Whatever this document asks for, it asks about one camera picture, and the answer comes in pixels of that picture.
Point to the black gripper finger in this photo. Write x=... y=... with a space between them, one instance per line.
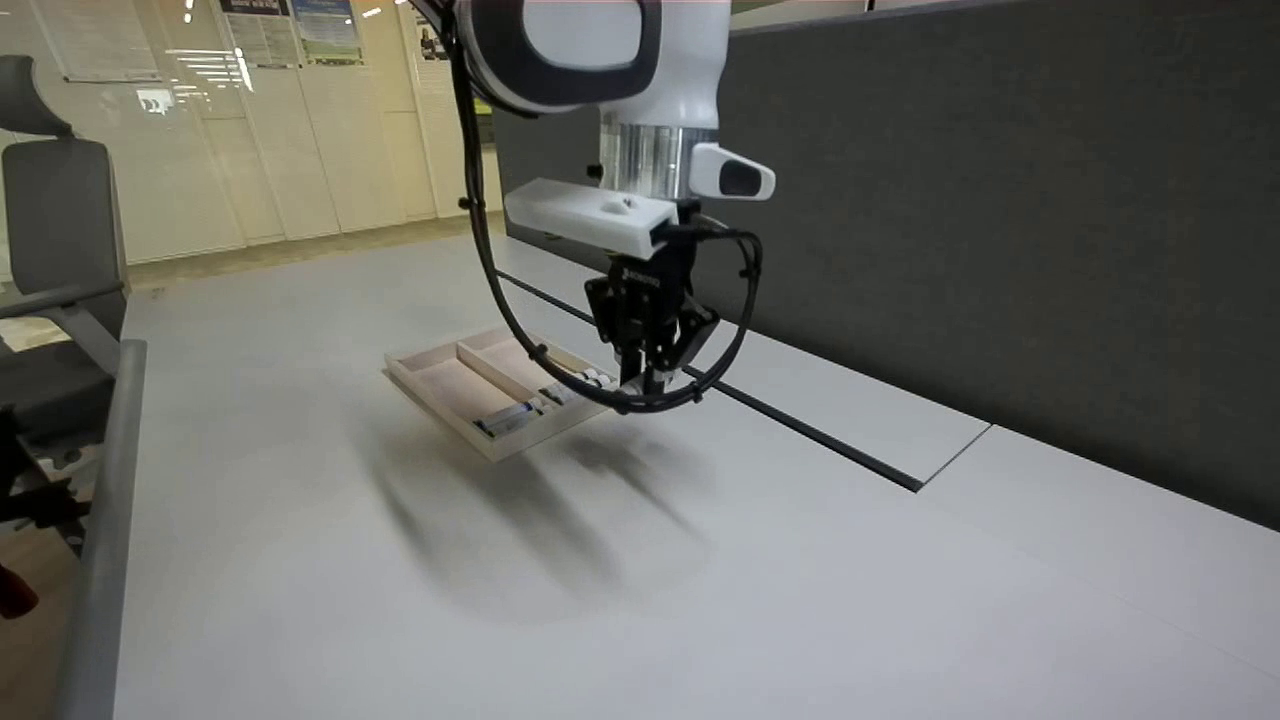
x=665 y=351
x=632 y=354

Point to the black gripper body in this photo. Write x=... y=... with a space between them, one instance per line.
x=645 y=289

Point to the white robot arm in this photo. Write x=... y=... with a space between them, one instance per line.
x=694 y=64

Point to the light wooden two-compartment tray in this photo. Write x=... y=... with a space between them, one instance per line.
x=447 y=386

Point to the dark gray desk partition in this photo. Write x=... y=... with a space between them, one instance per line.
x=1001 y=203

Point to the gray office chair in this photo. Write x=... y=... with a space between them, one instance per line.
x=62 y=214

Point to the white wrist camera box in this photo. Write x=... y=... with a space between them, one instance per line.
x=575 y=214

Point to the small photo wall poster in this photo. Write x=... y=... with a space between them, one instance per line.
x=435 y=43

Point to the landscape wall poster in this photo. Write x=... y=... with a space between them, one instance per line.
x=325 y=29

